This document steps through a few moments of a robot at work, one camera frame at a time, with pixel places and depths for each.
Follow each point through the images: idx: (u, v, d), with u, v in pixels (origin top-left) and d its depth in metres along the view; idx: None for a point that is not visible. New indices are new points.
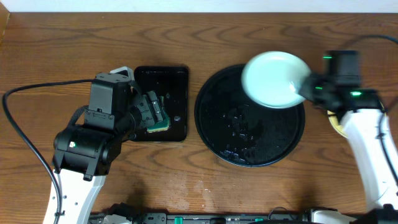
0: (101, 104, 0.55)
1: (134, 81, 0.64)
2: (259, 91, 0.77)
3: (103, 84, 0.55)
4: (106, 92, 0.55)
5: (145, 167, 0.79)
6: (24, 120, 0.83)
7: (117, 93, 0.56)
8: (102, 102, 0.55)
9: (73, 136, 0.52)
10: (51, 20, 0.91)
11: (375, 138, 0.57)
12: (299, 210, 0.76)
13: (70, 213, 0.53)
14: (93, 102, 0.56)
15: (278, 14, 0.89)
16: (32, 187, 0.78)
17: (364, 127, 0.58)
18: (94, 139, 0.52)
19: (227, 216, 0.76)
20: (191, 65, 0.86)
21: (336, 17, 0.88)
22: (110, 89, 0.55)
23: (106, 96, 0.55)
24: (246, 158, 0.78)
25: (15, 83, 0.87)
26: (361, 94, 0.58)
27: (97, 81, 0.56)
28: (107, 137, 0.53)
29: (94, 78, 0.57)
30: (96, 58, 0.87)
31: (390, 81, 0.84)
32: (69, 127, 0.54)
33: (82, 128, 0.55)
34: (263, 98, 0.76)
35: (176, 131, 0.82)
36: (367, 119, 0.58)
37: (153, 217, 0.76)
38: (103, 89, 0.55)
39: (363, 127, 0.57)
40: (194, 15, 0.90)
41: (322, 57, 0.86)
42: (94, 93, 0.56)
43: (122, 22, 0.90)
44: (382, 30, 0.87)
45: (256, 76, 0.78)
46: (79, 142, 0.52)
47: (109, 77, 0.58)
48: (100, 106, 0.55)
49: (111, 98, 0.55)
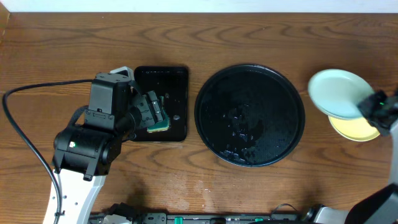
0: (101, 104, 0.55)
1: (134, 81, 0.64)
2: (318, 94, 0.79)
3: (103, 84, 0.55)
4: (106, 92, 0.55)
5: (145, 167, 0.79)
6: (25, 120, 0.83)
7: (117, 93, 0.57)
8: (102, 102, 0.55)
9: (73, 136, 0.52)
10: (51, 20, 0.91)
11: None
12: (299, 210, 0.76)
13: (70, 213, 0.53)
14: (93, 102, 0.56)
15: (278, 14, 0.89)
16: (32, 188, 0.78)
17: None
18: (94, 139, 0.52)
19: (227, 216, 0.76)
20: (191, 65, 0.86)
21: (336, 17, 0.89)
22: (110, 89, 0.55)
23: (106, 96, 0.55)
24: (246, 158, 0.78)
25: (15, 83, 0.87)
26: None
27: (97, 81, 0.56)
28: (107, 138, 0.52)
29: (94, 78, 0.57)
30: (96, 58, 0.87)
31: (390, 81, 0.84)
32: (69, 127, 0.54)
33: (82, 128, 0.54)
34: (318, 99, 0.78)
35: (176, 131, 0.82)
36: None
37: (153, 217, 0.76)
38: (102, 89, 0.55)
39: None
40: (194, 15, 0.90)
41: (322, 57, 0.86)
42: (94, 93, 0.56)
43: (122, 22, 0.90)
44: (382, 30, 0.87)
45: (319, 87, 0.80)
46: (79, 142, 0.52)
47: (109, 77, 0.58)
48: (100, 106, 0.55)
49: (111, 98, 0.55)
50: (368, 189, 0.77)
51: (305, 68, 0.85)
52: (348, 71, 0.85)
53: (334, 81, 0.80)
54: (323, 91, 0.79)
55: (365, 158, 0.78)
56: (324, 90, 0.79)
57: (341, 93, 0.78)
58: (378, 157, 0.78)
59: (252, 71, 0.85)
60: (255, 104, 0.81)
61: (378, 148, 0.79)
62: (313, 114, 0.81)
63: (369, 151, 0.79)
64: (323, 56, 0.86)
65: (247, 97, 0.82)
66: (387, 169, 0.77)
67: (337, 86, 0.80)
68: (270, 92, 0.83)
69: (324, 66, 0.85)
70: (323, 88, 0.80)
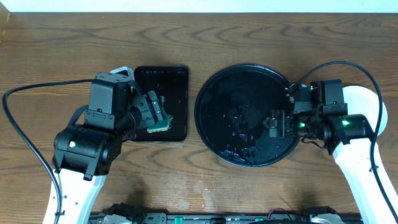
0: (101, 104, 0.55)
1: (134, 81, 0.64)
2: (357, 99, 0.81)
3: (104, 84, 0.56)
4: (106, 93, 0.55)
5: (145, 167, 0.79)
6: (25, 120, 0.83)
7: (117, 93, 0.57)
8: (102, 102, 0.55)
9: (73, 136, 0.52)
10: (51, 20, 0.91)
11: (368, 171, 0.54)
12: (299, 210, 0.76)
13: (70, 213, 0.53)
14: (94, 102, 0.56)
15: (278, 14, 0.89)
16: (32, 187, 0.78)
17: (355, 158, 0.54)
18: (95, 139, 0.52)
19: (227, 216, 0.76)
20: (191, 65, 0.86)
21: (336, 17, 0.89)
22: (110, 90, 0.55)
23: (106, 96, 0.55)
24: (246, 158, 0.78)
25: (15, 83, 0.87)
26: (351, 122, 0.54)
27: (97, 81, 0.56)
28: (106, 138, 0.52)
29: (94, 78, 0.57)
30: (96, 58, 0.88)
31: (390, 81, 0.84)
32: (69, 127, 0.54)
33: (82, 128, 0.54)
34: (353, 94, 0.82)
35: (176, 131, 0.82)
36: (360, 149, 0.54)
37: (153, 217, 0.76)
38: (103, 89, 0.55)
39: (357, 160, 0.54)
40: (194, 15, 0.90)
41: (322, 58, 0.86)
42: (94, 94, 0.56)
43: (122, 22, 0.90)
44: (382, 30, 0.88)
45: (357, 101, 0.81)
46: (79, 142, 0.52)
47: (108, 77, 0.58)
48: (100, 106, 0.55)
49: (111, 98, 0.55)
50: None
51: (305, 68, 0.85)
52: (348, 71, 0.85)
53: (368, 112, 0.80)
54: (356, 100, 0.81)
55: None
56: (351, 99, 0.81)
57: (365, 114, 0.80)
58: None
59: (252, 71, 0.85)
60: (255, 104, 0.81)
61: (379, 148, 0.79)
62: None
63: None
64: (323, 56, 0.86)
65: (247, 97, 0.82)
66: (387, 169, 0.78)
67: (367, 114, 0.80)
68: (270, 92, 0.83)
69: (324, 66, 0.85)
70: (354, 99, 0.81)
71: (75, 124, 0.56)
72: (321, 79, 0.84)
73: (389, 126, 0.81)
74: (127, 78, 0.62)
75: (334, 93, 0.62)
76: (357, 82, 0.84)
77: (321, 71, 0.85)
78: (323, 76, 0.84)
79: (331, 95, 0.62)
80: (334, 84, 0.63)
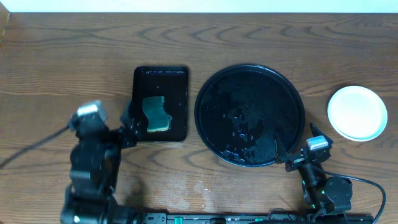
0: (84, 186, 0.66)
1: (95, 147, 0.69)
2: (362, 99, 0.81)
3: (82, 172, 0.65)
4: (86, 181, 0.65)
5: (145, 167, 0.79)
6: (24, 120, 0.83)
7: (96, 172, 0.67)
8: (86, 185, 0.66)
9: (76, 211, 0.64)
10: (51, 20, 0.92)
11: None
12: (300, 210, 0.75)
13: None
14: (79, 188, 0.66)
15: (277, 15, 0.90)
16: (32, 187, 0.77)
17: None
18: (96, 211, 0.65)
19: (227, 216, 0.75)
20: (191, 65, 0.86)
21: (335, 17, 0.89)
22: (89, 179, 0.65)
23: (87, 180, 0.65)
24: (246, 158, 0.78)
25: (14, 82, 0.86)
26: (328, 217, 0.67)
27: (74, 171, 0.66)
28: (102, 209, 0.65)
29: (72, 171, 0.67)
30: (96, 58, 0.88)
31: (390, 81, 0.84)
32: (71, 202, 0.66)
33: (79, 202, 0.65)
34: (359, 94, 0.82)
35: (176, 131, 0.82)
36: None
37: (153, 217, 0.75)
38: (81, 177, 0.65)
39: None
40: (194, 16, 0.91)
41: (322, 58, 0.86)
42: (77, 181, 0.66)
43: (123, 22, 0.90)
44: (381, 30, 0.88)
45: (361, 101, 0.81)
46: (82, 216, 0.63)
47: (83, 160, 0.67)
48: (84, 187, 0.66)
49: (91, 179, 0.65)
50: (370, 190, 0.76)
51: (305, 68, 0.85)
52: (348, 71, 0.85)
53: (370, 114, 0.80)
54: (360, 99, 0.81)
55: (365, 158, 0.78)
56: (355, 99, 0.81)
57: (366, 116, 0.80)
58: (379, 157, 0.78)
59: (252, 71, 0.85)
60: (255, 104, 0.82)
61: (379, 148, 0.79)
62: (314, 114, 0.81)
63: (370, 151, 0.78)
64: (323, 56, 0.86)
65: (247, 97, 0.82)
66: (388, 169, 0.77)
67: (370, 115, 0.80)
68: (270, 92, 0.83)
69: (324, 66, 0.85)
70: (357, 98, 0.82)
71: (73, 195, 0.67)
72: (321, 79, 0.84)
73: (389, 126, 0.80)
74: (99, 147, 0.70)
75: (342, 198, 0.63)
76: (357, 82, 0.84)
77: (321, 71, 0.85)
78: (323, 76, 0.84)
79: (339, 199, 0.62)
80: (342, 205, 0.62)
